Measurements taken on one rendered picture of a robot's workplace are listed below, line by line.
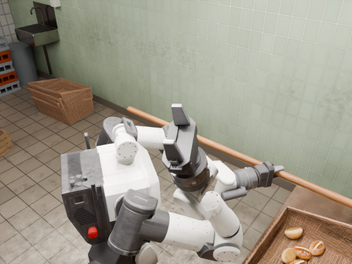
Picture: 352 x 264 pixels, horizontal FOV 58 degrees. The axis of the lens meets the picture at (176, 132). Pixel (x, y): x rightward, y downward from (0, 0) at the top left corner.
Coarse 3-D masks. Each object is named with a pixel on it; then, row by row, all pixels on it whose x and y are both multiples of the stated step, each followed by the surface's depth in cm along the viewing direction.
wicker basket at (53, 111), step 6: (36, 102) 390; (42, 102) 380; (42, 108) 394; (48, 108) 384; (54, 108) 374; (60, 108) 363; (48, 114) 397; (54, 114) 386; (60, 114) 375; (72, 114) 380; (78, 114) 388; (84, 114) 397; (60, 120) 389; (66, 120) 380; (72, 120) 383
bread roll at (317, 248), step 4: (312, 244) 168; (316, 244) 166; (320, 244) 166; (312, 248) 166; (316, 248) 165; (320, 248) 165; (324, 248) 168; (312, 252) 166; (316, 252) 165; (320, 252) 165
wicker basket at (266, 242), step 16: (288, 208) 177; (288, 224) 182; (304, 224) 174; (336, 224) 160; (272, 240) 175; (288, 240) 175; (304, 240) 175; (320, 240) 172; (336, 240) 165; (256, 256) 157; (272, 256) 167; (320, 256) 167; (336, 256) 167
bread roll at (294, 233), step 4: (292, 228) 176; (296, 228) 174; (300, 228) 174; (284, 232) 176; (288, 232) 174; (292, 232) 173; (296, 232) 172; (300, 232) 173; (288, 236) 174; (292, 236) 173; (296, 236) 173; (300, 236) 174
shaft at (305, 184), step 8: (136, 112) 170; (144, 112) 169; (152, 120) 165; (160, 120) 162; (200, 136) 150; (208, 144) 147; (216, 144) 145; (224, 152) 143; (232, 152) 140; (248, 160) 136; (256, 160) 135; (280, 176) 129; (288, 176) 127; (304, 184) 124; (312, 184) 123; (320, 192) 121; (328, 192) 119; (336, 200) 118; (344, 200) 116
